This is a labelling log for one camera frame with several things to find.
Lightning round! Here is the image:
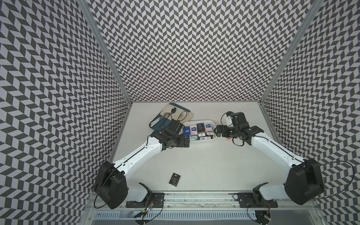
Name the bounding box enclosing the blue Vinda tissue pack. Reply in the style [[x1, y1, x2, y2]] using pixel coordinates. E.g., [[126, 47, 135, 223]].
[[183, 126, 191, 136]]

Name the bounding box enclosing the white storage box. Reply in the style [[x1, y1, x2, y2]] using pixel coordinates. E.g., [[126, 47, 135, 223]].
[[181, 120, 217, 143]]

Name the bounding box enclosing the teal tissue pack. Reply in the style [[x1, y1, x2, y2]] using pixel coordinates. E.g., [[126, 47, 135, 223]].
[[189, 136, 199, 141]]

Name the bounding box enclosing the pink blue tissue pack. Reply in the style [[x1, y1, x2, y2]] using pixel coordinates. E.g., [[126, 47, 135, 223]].
[[204, 123, 213, 132]]

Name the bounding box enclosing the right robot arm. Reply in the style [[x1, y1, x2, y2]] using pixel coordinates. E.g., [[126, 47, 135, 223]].
[[214, 125, 325, 206]]

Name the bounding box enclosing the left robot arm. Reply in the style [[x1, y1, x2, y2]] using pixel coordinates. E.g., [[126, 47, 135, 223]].
[[93, 131, 190, 209]]

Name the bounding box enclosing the teal serving tray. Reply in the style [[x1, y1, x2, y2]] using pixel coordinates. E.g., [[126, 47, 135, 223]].
[[149, 103, 194, 130]]

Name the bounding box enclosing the black metal spoon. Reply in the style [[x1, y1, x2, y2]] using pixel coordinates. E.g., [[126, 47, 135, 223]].
[[163, 107, 177, 124]]

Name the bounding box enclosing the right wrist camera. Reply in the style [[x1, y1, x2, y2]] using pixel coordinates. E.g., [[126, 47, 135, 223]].
[[226, 112, 264, 137]]

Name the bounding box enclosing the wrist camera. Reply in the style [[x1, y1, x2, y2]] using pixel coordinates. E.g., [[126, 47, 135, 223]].
[[150, 120, 183, 143], [226, 112, 264, 137]]

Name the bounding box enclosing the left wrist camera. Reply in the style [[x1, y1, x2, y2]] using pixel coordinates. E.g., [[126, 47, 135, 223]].
[[150, 120, 183, 143]]

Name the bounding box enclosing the white handled spoon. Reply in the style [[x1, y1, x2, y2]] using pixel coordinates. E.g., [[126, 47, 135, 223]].
[[152, 112, 171, 126]]

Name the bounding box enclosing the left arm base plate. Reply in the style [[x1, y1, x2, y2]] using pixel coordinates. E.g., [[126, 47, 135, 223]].
[[125, 182, 165, 208]]

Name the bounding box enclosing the aluminium front rail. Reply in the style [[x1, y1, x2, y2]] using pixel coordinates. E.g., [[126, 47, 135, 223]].
[[84, 191, 320, 211]]

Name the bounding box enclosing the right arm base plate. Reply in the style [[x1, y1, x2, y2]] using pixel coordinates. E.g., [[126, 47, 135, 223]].
[[233, 192, 278, 209]]

